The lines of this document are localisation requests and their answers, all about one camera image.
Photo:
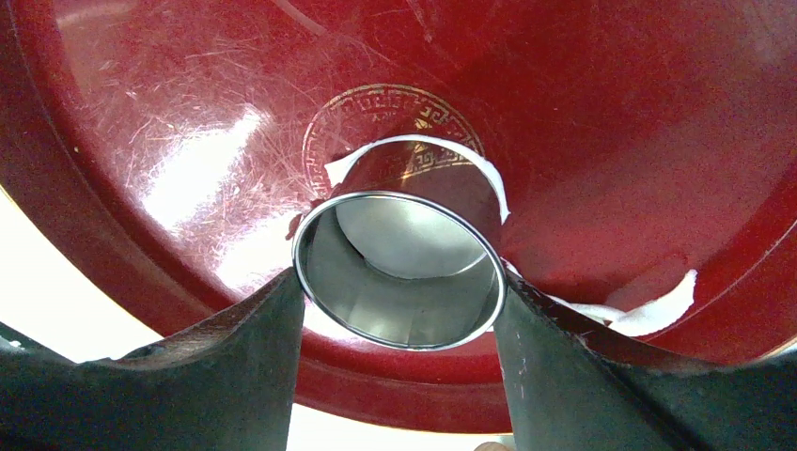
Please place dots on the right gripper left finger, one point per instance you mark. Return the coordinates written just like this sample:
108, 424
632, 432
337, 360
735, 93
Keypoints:
224, 383

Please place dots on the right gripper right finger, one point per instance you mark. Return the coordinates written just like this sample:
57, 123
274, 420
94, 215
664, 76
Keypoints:
573, 384

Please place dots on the small metal cup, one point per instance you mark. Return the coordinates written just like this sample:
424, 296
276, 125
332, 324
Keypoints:
428, 314

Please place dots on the round red plate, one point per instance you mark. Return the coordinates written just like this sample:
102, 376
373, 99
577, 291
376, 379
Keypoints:
168, 148

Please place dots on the white dough ball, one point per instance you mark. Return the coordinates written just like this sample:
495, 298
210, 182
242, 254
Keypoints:
652, 316

